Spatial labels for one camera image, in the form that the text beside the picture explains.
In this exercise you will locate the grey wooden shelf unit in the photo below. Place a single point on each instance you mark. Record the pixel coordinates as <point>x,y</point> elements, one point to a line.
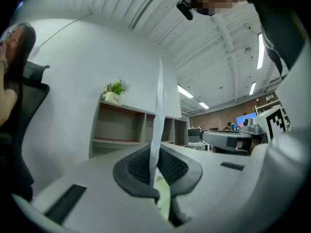
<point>116,125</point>

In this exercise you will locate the white metal rack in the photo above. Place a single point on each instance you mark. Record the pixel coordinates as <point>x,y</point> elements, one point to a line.
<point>264,107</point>

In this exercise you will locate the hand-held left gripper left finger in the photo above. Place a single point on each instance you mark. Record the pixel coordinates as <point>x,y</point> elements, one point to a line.
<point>97,186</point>

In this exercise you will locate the white A4 paper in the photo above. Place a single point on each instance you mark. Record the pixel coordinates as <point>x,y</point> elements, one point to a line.
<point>158,130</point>

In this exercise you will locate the cream pot with pink flowers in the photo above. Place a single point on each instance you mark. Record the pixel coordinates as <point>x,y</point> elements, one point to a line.
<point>114,94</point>

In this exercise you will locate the black head-worn camera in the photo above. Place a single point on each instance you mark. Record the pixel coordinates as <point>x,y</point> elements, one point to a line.
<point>185,8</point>

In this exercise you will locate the blue monitor screen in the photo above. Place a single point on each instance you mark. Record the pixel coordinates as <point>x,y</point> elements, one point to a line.
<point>243,120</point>

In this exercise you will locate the black office chair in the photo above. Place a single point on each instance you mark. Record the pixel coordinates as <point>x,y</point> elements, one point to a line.
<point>31,101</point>

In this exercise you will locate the ceiling strip light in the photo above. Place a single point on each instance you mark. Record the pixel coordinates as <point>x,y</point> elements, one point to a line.
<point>252,88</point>
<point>203,105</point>
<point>185,91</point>
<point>260,52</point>

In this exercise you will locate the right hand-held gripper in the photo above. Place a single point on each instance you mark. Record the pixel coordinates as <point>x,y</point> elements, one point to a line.
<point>262,125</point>

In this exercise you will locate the person's black clothing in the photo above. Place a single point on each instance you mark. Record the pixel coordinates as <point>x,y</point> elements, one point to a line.
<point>279,21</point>

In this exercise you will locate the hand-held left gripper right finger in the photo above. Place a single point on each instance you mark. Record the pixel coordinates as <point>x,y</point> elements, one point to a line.
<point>209,169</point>

